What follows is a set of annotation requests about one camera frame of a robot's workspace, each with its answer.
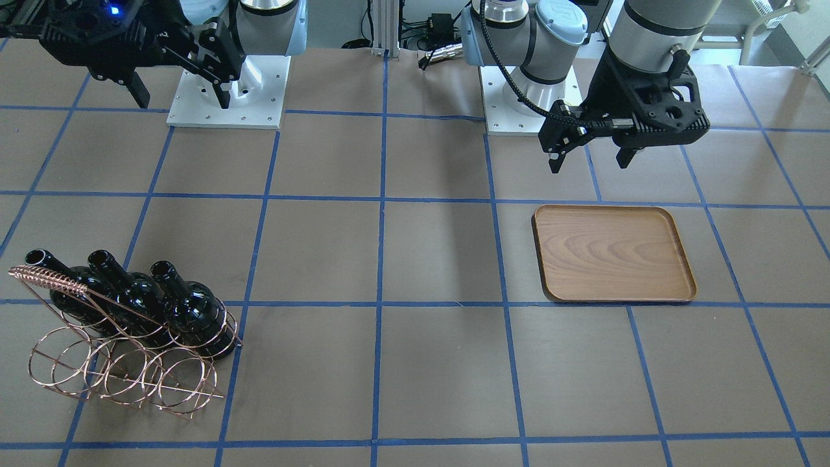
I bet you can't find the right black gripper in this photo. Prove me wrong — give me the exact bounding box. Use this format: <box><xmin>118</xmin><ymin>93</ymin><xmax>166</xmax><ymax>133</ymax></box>
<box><xmin>2</xmin><ymin>1</ymin><xmax>245</xmax><ymax>109</ymax></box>

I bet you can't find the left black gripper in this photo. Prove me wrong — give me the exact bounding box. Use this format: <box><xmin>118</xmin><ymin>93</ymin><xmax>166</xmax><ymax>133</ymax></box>
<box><xmin>538</xmin><ymin>49</ymin><xmax>711</xmax><ymax>174</ymax></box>

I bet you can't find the dark wine bottle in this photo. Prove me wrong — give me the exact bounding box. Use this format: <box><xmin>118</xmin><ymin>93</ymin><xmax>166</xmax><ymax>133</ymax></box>
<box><xmin>87</xmin><ymin>250</ymin><xmax>172</xmax><ymax>349</ymax></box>
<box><xmin>150</xmin><ymin>261</ymin><xmax>236</xmax><ymax>360</ymax></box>
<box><xmin>25</xmin><ymin>248</ymin><xmax>116</xmax><ymax>335</ymax></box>

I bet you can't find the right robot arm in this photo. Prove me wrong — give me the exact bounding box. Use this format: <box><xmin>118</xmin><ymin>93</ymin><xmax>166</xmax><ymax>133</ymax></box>
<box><xmin>2</xmin><ymin>1</ymin><xmax>307</xmax><ymax>109</ymax></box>

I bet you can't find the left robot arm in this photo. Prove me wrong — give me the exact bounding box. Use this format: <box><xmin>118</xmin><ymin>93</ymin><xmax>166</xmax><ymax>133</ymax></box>
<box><xmin>460</xmin><ymin>1</ymin><xmax>718</xmax><ymax>174</ymax></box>

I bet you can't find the wooden tray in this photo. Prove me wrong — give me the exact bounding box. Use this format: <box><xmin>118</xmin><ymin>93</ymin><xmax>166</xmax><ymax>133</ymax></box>
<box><xmin>532</xmin><ymin>204</ymin><xmax>698</xmax><ymax>303</ymax></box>

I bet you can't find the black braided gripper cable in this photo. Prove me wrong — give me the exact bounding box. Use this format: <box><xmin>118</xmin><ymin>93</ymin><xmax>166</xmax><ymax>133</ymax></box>
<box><xmin>477</xmin><ymin>0</ymin><xmax>584</xmax><ymax>130</ymax></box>

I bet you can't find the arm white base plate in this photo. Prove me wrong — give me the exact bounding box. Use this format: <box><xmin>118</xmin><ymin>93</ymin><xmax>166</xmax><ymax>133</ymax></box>
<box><xmin>167</xmin><ymin>55</ymin><xmax>291</xmax><ymax>130</ymax></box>
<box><xmin>479</xmin><ymin>65</ymin><xmax>584</xmax><ymax>137</ymax></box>

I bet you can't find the aluminium frame post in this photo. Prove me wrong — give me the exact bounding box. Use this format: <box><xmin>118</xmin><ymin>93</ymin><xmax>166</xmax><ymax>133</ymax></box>
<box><xmin>370</xmin><ymin>0</ymin><xmax>402</xmax><ymax>61</ymax></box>

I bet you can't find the copper wire bottle basket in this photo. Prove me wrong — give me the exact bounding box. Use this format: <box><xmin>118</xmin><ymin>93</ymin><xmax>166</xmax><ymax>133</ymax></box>
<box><xmin>27</xmin><ymin>300</ymin><xmax>226</xmax><ymax>419</ymax></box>

